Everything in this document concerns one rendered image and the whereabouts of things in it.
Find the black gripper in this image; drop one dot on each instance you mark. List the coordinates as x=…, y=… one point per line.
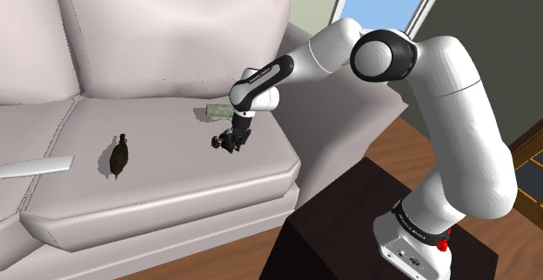
x=238, y=130

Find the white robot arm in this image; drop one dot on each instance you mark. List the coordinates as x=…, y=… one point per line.
x=458, y=135

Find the small brown dark figure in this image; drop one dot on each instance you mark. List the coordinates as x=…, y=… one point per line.
x=217, y=142

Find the pale green box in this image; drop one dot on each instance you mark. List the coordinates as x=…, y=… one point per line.
x=218, y=111

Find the pale pink sofa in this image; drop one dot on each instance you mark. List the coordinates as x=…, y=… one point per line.
x=169, y=50

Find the dark brown animal figure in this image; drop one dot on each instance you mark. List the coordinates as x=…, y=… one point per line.
x=119, y=158

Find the dark robot stand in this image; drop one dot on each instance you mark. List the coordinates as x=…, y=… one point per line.
x=352, y=211

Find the flat white remote control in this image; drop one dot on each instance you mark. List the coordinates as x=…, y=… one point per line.
x=36, y=166

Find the wooden framed furniture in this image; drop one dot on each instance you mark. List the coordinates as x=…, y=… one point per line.
x=528, y=173

